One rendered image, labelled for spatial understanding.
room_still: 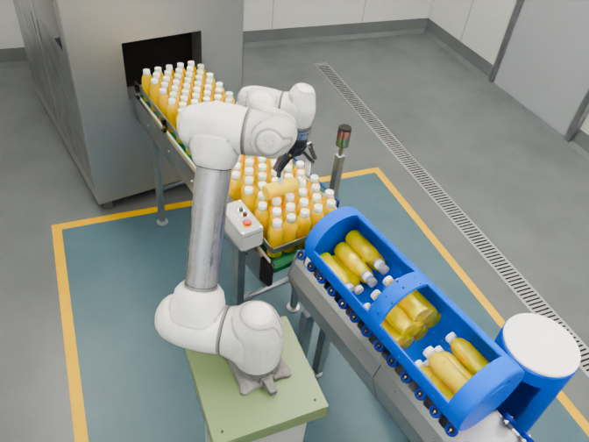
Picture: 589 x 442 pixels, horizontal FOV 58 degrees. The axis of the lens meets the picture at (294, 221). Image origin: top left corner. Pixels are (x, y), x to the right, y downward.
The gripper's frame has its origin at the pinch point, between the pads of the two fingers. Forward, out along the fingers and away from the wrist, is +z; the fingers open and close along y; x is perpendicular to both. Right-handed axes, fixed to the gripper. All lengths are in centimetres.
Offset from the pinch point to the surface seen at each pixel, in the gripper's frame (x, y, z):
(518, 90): 139, 379, 112
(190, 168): 67, -17, 36
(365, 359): -68, -7, 38
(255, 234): -7.4, -21.7, 17.3
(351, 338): -58, -7, 37
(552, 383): -115, 38, 25
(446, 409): -104, -8, 17
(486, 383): -108, 0, 3
